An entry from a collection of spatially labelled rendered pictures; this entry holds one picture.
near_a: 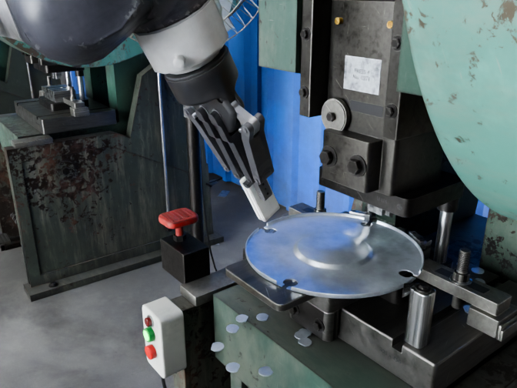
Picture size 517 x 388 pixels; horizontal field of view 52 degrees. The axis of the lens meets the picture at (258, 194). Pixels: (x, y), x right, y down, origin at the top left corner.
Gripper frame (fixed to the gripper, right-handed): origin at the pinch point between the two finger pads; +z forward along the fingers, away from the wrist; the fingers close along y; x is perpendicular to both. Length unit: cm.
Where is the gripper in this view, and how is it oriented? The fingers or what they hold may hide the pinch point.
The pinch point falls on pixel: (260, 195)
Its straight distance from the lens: 68.7
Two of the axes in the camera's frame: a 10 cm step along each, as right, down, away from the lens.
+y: 6.5, 2.8, -7.1
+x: 6.8, -6.4, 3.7
